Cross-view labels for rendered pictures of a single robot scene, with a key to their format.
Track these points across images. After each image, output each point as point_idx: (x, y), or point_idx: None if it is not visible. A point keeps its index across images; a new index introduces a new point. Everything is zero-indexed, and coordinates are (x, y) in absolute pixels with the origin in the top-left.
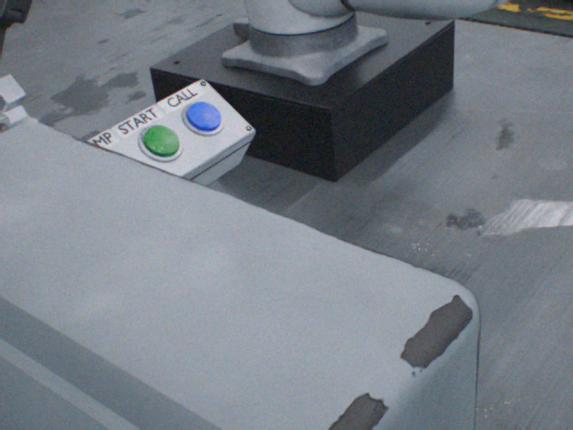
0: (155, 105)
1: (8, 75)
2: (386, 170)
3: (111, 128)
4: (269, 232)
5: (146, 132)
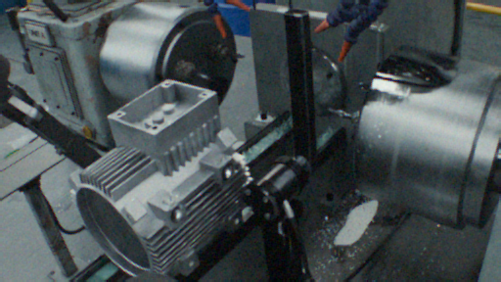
0: (4, 160)
1: (70, 174)
2: None
3: (28, 145)
4: None
5: (16, 149)
